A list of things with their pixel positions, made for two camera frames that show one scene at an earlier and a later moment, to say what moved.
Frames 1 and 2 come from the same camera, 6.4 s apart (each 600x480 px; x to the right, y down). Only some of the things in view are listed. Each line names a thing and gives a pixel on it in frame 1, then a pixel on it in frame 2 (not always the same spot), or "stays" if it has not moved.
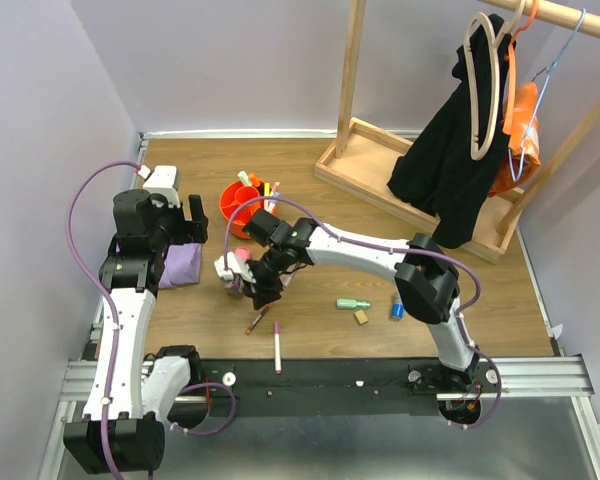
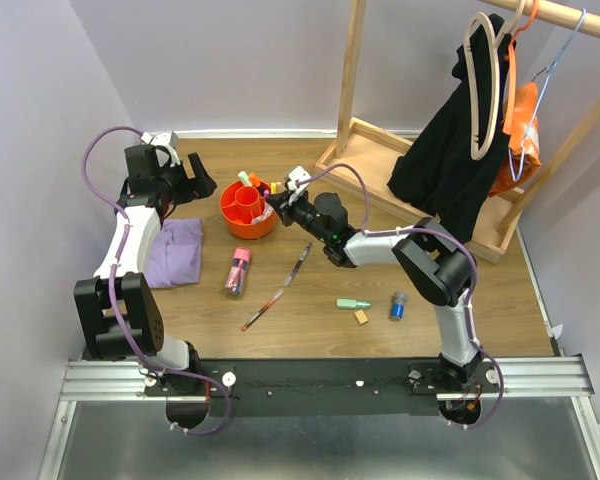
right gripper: [261, 292] → [284, 206]
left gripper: [191, 230] → [193, 188]
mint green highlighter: [244, 178] stays
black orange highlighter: [255, 181] stays
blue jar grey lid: [397, 309] stays
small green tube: [352, 303] stays
